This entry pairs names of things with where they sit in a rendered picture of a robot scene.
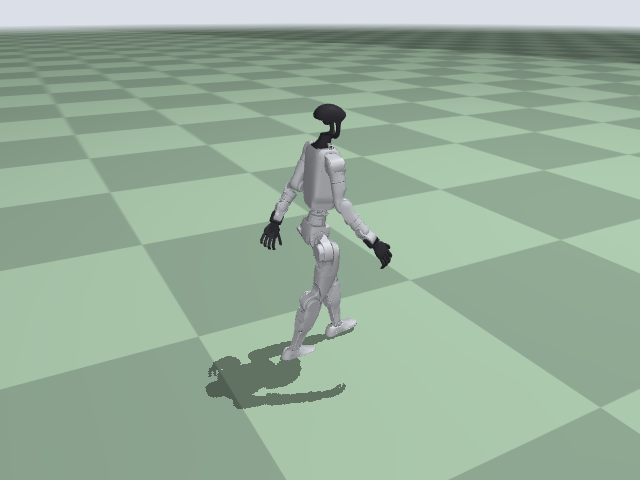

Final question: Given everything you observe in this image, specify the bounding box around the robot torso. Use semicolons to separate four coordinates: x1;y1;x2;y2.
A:
301;141;341;247

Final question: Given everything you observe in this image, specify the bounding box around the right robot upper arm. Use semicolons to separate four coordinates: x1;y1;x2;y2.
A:
325;154;353;214

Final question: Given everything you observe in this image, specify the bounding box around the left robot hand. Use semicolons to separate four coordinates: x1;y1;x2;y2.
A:
260;210;284;250

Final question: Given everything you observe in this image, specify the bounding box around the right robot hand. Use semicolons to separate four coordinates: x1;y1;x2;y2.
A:
363;236;392;269

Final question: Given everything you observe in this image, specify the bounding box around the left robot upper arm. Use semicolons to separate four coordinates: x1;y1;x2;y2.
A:
289;140;313;192

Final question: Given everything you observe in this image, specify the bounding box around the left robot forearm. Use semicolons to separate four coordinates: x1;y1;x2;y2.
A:
273;179;297;222

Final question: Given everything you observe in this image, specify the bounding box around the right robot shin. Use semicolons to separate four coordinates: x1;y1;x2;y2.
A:
290;298;322;351

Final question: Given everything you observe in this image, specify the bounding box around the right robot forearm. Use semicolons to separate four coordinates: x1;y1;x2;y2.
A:
339;201;377;244

